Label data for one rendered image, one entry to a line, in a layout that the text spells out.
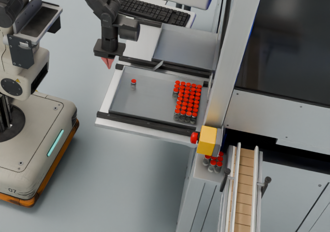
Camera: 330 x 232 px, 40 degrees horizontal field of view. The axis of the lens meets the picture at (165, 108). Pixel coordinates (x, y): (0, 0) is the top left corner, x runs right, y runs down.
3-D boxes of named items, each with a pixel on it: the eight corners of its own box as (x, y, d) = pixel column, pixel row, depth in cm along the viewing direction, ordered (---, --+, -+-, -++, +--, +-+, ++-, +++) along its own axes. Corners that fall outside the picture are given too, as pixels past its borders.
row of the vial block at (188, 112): (195, 91, 186) (197, 83, 183) (189, 123, 174) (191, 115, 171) (190, 90, 186) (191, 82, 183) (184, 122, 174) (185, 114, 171)
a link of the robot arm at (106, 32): (104, 12, 149) (98, 22, 145) (123, 16, 149) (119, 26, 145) (104, 29, 154) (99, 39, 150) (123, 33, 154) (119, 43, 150)
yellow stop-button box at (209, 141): (218, 141, 159) (222, 129, 154) (216, 158, 154) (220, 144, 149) (197, 137, 160) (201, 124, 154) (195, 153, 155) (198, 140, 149)
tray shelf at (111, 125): (232, 39, 216) (233, 36, 215) (218, 151, 169) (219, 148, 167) (135, 20, 219) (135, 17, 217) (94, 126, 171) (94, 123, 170)
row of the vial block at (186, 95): (189, 90, 186) (191, 82, 183) (183, 122, 174) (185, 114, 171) (184, 89, 186) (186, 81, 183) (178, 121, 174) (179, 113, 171)
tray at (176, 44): (232, 42, 212) (233, 36, 209) (227, 79, 194) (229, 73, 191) (161, 28, 213) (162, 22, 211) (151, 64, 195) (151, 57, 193)
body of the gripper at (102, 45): (121, 59, 154) (122, 42, 149) (93, 53, 155) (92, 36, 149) (125, 47, 159) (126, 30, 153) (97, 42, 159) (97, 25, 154)
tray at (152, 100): (202, 86, 189) (204, 80, 186) (195, 132, 171) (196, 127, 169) (123, 71, 190) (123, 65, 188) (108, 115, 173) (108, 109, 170)
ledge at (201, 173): (233, 159, 167) (234, 156, 166) (231, 188, 158) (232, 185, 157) (196, 151, 168) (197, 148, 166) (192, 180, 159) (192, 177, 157)
